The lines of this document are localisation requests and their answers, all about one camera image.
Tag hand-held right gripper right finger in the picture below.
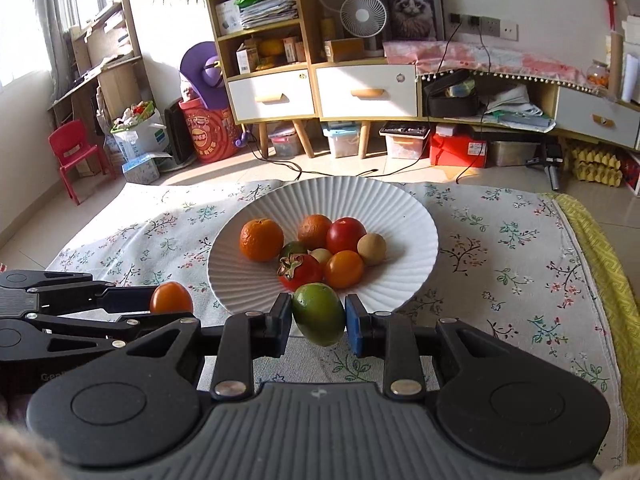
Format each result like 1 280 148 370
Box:
344 293 523 397

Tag framed cat picture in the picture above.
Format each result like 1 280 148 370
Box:
370 0 446 43

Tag black bag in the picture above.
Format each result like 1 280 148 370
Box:
424 71 484 119

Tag orange tomato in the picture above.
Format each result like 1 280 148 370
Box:
149 281 195 316
324 250 365 290

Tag wooden desk shelf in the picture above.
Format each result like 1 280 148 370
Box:
47 0 151 128

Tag tall wooden shelf cabinet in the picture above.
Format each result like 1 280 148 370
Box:
206 0 319 159

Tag green lime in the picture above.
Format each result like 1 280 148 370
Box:
291 282 347 347

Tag red tomato with calyx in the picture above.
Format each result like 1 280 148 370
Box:
277 253 325 293

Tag red cardboard box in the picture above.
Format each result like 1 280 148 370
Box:
430 132 488 168

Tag glass jar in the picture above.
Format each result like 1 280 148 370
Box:
586 59 612 93

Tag white wall outlets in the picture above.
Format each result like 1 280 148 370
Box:
450 12 519 41

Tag clear plastic storage box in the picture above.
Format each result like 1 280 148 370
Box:
487 140 541 167

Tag black space heater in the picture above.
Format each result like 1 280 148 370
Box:
164 99 194 166

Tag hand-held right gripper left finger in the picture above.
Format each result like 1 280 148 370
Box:
116 291 294 402

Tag red plastic chair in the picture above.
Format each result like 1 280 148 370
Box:
48 120 117 206

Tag long wooden tv cabinet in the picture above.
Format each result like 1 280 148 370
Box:
417 67 640 152

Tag purple hat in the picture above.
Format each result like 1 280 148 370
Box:
179 41 229 111

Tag yellow egg cartons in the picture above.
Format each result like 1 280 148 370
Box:
570 140 624 183

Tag small white fan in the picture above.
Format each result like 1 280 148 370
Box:
340 0 388 38

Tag large orange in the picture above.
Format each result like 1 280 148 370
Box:
239 218 285 263

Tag white cardboard box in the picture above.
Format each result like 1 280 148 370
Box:
110 102 171 162

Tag clear box with blue lid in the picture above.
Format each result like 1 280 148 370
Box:
322 127 362 159

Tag yellow woven blanket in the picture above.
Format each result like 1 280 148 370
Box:
547 191 640 480

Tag pink floral cloth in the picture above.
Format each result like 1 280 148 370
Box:
382 40 607 93

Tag grey clear storage box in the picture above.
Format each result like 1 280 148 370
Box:
270 135 303 157

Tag blue tissue box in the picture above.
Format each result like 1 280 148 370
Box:
121 155 161 185

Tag white ribbed plate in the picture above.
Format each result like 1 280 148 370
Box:
206 176 440 318

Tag stack of papers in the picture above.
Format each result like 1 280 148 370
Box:
482 85 557 133

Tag low wooden drawer cabinet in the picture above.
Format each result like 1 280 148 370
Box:
312 60 422 147

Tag red gift bag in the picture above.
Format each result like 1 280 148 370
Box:
179 97 241 163

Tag large beige longan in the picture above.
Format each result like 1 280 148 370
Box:
357 233 388 267

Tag floral tablecloth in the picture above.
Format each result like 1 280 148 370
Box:
45 177 628 480

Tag small tangerine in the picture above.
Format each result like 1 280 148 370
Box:
297 214 334 252

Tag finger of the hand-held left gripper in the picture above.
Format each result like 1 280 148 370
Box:
0 312 198 361
0 269 157 317

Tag clear box with black lid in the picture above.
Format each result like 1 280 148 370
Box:
379 121 432 160

